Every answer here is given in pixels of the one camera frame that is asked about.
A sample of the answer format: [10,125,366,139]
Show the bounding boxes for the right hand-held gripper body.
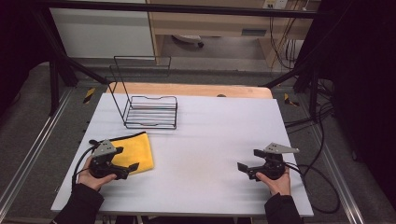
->
[247,142,301,182]

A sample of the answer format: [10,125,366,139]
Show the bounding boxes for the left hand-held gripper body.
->
[89,139,130,181]

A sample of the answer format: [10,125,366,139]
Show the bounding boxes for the yellow cloth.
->
[109,131,156,175]

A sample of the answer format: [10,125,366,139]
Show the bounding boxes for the person's right hand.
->
[255,172,292,197]

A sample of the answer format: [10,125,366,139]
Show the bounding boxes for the person's left hand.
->
[77,155,118,191]

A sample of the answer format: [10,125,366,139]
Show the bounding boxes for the white table cover sheet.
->
[50,92,315,218]

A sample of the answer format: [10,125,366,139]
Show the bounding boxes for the yellow black floor tape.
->
[283,92,301,107]
[82,87,96,105]

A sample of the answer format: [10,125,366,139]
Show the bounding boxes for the wooden table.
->
[106,81,275,100]

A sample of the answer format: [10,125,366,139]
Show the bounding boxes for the white cabinet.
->
[49,0,156,59]

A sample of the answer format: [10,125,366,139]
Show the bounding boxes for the office chair base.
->
[172,34,205,49]

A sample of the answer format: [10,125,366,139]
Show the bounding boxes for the white power strip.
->
[262,0,289,10]

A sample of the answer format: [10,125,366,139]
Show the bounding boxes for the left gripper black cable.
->
[71,139,101,191]

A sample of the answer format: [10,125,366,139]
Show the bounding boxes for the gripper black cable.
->
[71,139,101,191]
[283,161,341,215]

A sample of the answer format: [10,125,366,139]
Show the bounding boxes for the black wire rack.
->
[106,55,179,131]

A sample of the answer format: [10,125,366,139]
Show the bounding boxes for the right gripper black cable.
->
[283,161,341,215]

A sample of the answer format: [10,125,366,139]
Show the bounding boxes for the aluminium floor rail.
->
[0,88,76,216]
[306,118,365,224]

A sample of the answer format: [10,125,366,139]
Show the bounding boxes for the black metal frame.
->
[29,0,335,117]

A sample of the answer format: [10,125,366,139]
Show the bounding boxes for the hanging black cables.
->
[268,8,307,71]

